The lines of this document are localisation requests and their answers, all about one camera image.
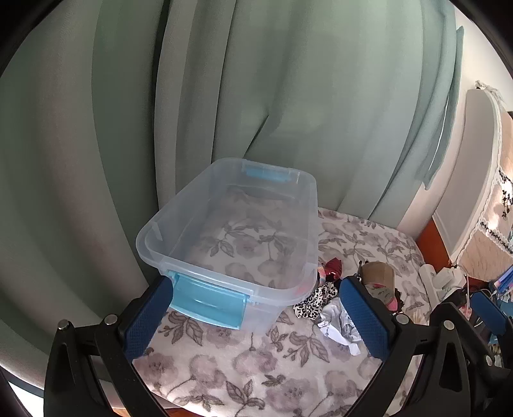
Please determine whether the white charger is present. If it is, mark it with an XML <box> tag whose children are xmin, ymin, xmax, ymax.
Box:
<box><xmin>436</xmin><ymin>267</ymin><xmax>466</xmax><ymax>290</ymax></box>

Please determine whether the pink patterned pouch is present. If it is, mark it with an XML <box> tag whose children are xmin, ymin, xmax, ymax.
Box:
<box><xmin>366</xmin><ymin>283</ymin><xmax>401</xmax><ymax>312</ymax></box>

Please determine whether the white appliance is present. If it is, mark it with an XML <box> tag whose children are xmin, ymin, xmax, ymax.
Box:
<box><xmin>432</xmin><ymin>88</ymin><xmax>503</xmax><ymax>265</ymax></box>

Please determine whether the leopard print scrunchie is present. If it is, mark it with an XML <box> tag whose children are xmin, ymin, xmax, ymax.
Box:
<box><xmin>294</xmin><ymin>282</ymin><xmax>341</xmax><ymax>320</ymax></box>

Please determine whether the brown tape roll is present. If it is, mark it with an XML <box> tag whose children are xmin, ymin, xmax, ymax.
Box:
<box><xmin>358</xmin><ymin>260</ymin><xmax>396</xmax><ymax>300</ymax></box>

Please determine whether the red hair accessory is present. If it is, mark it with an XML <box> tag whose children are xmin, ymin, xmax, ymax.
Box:
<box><xmin>318</xmin><ymin>259</ymin><xmax>344</xmax><ymax>281</ymax></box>

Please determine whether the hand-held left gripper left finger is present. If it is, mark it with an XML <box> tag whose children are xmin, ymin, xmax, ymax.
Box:
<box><xmin>43</xmin><ymin>276</ymin><xmax>175</xmax><ymax>417</ymax></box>

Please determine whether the clear plastic storage box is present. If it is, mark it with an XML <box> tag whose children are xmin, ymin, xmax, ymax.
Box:
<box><xmin>135</xmin><ymin>157</ymin><xmax>320</xmax><ymax>331</ymax></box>

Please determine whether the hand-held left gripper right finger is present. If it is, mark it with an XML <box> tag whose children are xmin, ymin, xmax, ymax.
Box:
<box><xmin>339</xmin><ymin>275</ymin><xmax>472</xmax><ymax>417</ymax></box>

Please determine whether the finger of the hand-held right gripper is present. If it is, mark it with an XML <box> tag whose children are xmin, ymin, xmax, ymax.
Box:
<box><xmin>469</xmin><ymin>291</ymin><xmax>509</xmax><ymax>346</ymax></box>

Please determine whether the orange wooden board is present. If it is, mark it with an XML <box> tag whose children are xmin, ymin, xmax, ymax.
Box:
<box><xmin>415</xmin><ymin>217</ymin><xmax>455</xmax><ymax>269</ymax></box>

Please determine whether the green curtain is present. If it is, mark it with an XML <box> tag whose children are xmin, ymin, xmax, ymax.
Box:
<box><xmin>0</xmin><ymin>0</ymin><xmax>466</xmax><ymax>386</ymax></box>

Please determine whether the white power strip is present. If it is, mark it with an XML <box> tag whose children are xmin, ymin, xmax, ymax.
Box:
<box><xmin>419</xmin><ymin>263</ymin><xmax>442</xmax><ymax>301</ymax></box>

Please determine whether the white paper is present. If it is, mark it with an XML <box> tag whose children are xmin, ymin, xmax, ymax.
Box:
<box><xmin>318</xmin><ymin>302</ymin><xmax>364</xmax><ymax>356</ymax></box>

